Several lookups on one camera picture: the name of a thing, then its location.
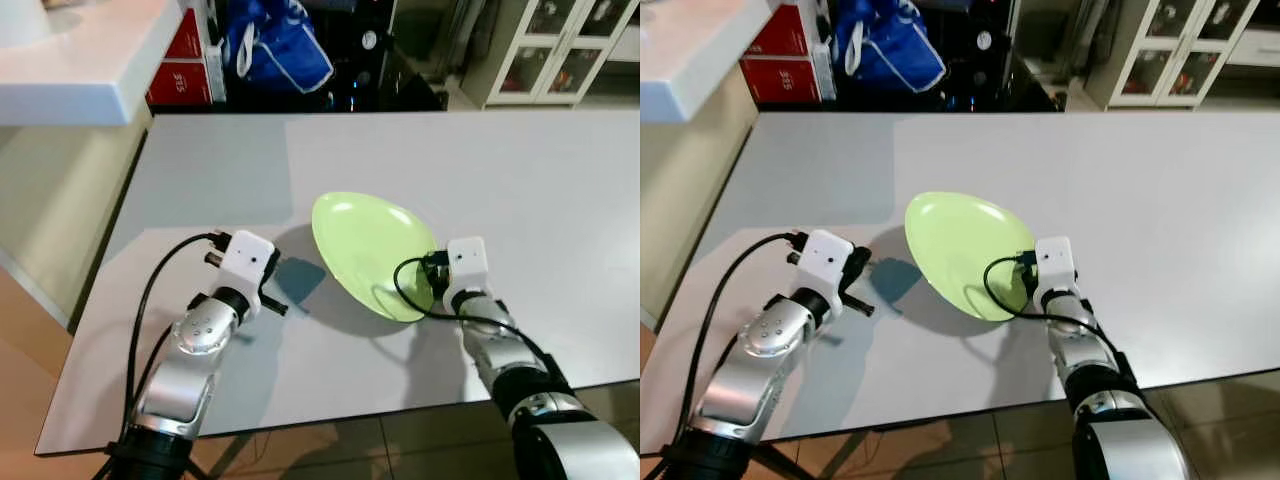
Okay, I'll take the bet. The plain red cardboard box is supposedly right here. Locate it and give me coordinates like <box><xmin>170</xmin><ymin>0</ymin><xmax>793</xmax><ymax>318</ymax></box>
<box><xmin>745</xmin><ymin>4</ymin><xmax>824</xmax><ymax>57</ymax></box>
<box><xmin>165</xmin><ymin>6</ymin><xmax>208</xmax><ymax>61</ymax></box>

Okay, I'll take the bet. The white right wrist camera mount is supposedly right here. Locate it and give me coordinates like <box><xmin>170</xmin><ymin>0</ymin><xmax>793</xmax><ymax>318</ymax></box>
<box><xmin>444</xmin><ymin>236</ymin><xmax>490</xmax><ymax>293</ymax></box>
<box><xmin>1034</xmin><ymin>236</ymin><xmax>1077</xmax><ymax>291</ymax></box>

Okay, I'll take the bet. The blue fabric bag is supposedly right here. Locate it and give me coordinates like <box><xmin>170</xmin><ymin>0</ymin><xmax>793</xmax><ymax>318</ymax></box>
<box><xmin>222</xmin><ymin>0</ymin><xmax>335</xmax><ymax>94</ymax></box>
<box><xmin>832</xmin><ymin>0</ymin><xmax>947</xmax><ymax>94</ymax></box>

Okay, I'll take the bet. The grey dining table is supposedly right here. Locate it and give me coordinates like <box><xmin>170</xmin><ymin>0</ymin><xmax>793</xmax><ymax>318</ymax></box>
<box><xmin>35</xmin><ymin>108</ymin><xmax>641</xmax><ymax>480</ymax></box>
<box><xmin>640</xmin><ymin>108</ymin><xmax>1280</xmax><ymax>480</ymax></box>

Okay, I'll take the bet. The light green plate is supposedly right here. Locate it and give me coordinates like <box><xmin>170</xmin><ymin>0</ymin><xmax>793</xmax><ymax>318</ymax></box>
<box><xmin>311</xmin><ymin>191</ymin><xmax>442</xmax><ymax>323</ymax></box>
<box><xmin>904</xmin><ymin>191</ymin><xmax>1037</xmax><ymax>322</ymax></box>

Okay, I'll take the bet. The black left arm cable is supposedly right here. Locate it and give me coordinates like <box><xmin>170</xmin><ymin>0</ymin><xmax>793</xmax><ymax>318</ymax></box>
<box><xmin>668</xmin><ymin>232</ymin><xmax>807</xmax><ymax>473</ymax></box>
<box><xmin>95</xmin><ymin>232</ymin><xmax>227</xmax><ymax>480</ymax></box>

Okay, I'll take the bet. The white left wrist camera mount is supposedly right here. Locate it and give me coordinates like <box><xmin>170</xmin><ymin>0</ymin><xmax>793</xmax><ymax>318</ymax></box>
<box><xmin>797</xmin><ymin>229</ymin><xmax>857</xmax><ymax>293</ymax></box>
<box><xmin>218</xmin><ymin>231</ymin><xmax>279</xmax><ymax>294</ymax></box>

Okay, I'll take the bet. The red box with white print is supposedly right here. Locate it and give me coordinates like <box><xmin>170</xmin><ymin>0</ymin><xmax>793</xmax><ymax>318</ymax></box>
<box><xmin>741</xmin><ymin>57</ymin><xmax>822</xmax><ymax>105</ymax></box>
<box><xmin>146</xmin><ymin>60</ymin><xmax>215</xmax><ymax>107</ymax></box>

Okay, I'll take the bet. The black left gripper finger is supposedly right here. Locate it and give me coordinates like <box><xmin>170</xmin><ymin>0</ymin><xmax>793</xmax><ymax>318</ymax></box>
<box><xmin>846</xmin><ymin>247</ymin><xmax>874</xmax><ymax>294</ymax></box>

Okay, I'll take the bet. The black sideboard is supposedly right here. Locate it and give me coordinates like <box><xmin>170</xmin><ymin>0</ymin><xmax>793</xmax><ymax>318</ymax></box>
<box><xmin>820</xmin><ymin>0</ymin><xmax>1063</xmax><ymax>112</ymax></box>
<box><xmin>215</xmin><ymin>0</ymin><xmax>447</xmax><ymax>112</ymax></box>

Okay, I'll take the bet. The white kitchen counter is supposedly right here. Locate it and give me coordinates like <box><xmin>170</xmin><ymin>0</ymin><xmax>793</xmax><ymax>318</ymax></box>
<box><xmin>0</xmin><ymin>0</ymin><xmax>187</xmax><ymax>331</ymax></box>
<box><xmin>640</xmin><ymin>0</ymin><xmax>783</xmax><ymax>331</ymax></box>

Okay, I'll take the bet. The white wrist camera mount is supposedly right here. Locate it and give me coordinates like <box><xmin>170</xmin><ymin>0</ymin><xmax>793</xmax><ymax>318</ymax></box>
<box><xmin>444</xmin><ymin>236</ymin><xmax>490</xmax><ymax>293</ymax></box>
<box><xmin>218</xmin><ymin>231</ymin><xmax>279</xmax><ymax>294</ymax></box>
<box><xmin>1034</xmin><ymin>236</ymin><xmax>1077</xmax><ymax>291</ymax></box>
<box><xmin>797</xmin><ymin>229</ymin><xmax>857</xmax><ymax>293</ymax></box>

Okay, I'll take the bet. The white glass door cabinet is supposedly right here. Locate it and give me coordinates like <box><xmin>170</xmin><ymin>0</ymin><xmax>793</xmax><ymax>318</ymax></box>
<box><xmin>1085</xmin><ymin>0</ymin><xmax>1263</xmax><ymax>110</ymax></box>
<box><xmin>487</xmin><ymin>0</ymin><xmax>641</xmax><ymax>107</ymax></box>

